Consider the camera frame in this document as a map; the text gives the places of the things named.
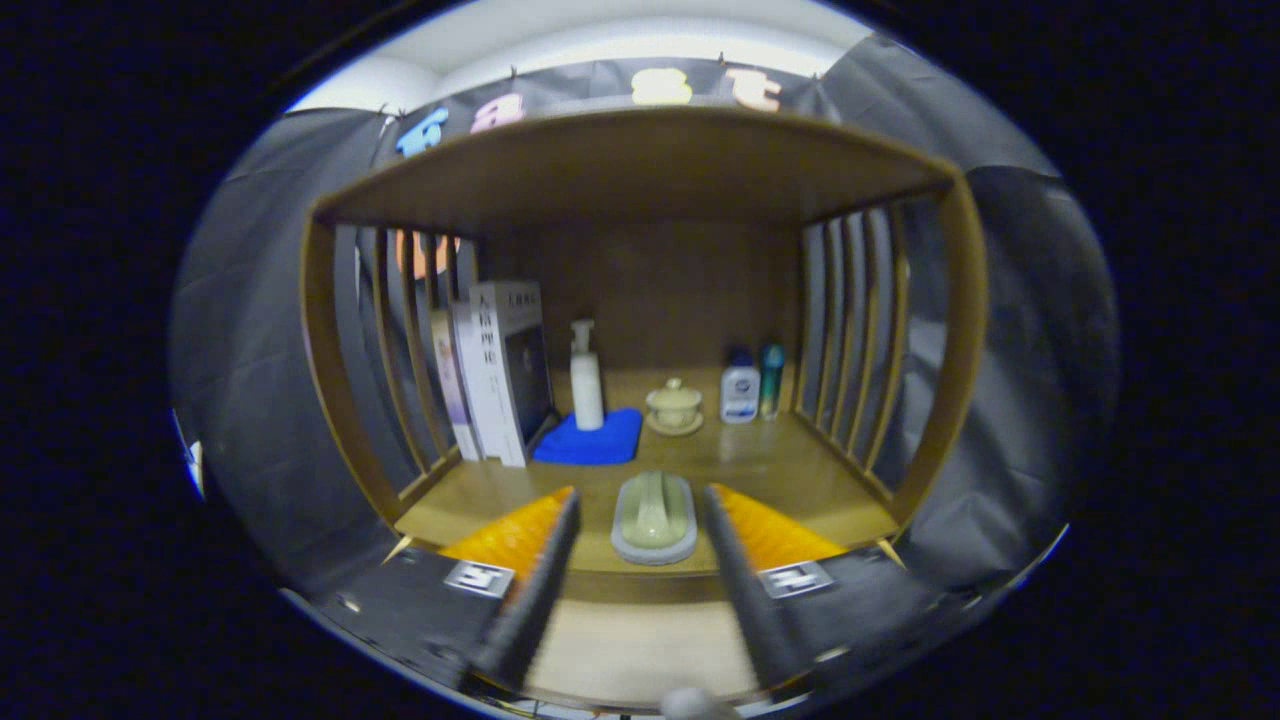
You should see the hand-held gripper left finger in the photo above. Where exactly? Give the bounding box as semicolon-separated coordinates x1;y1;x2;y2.
310;487;583;691

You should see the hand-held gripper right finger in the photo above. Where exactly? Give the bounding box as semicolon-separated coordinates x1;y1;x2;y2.
703;483;981;691

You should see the wooden drawer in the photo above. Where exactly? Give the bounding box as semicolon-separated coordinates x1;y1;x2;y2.
380;538;906;713

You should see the green grey scrub brush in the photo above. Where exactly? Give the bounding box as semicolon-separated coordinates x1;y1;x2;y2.
611;472;699;567

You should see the wooden countertop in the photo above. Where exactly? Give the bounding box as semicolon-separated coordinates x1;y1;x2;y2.
392;365;901;576

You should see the wooden cabinet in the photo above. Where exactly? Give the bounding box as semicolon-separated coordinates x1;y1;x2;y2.
300;107;989;601

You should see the folded blue cloth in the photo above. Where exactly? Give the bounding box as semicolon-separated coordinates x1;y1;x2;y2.
531;407;644;467

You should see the white lotion bottle blue cap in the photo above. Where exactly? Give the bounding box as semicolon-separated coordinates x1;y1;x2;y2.
720;346;761;425

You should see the beige lidded teacup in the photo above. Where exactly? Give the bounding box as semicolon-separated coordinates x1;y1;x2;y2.
645;377;705;437

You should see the teal bottle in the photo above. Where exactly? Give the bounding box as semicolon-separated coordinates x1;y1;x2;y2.
758;342;786;419

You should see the plain white book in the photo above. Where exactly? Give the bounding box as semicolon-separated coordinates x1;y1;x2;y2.
450;300;501;463

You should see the white pump bottle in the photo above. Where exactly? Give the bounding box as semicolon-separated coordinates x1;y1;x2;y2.
570;319;606;432

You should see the thin purple white book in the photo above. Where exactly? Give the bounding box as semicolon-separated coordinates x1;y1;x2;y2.
430;308;481;461

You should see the thick white black book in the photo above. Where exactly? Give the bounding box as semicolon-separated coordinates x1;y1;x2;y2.
468;280;556;468

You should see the black backdrop cloth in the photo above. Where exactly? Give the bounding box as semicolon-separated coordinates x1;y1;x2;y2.
170;35;1121;601

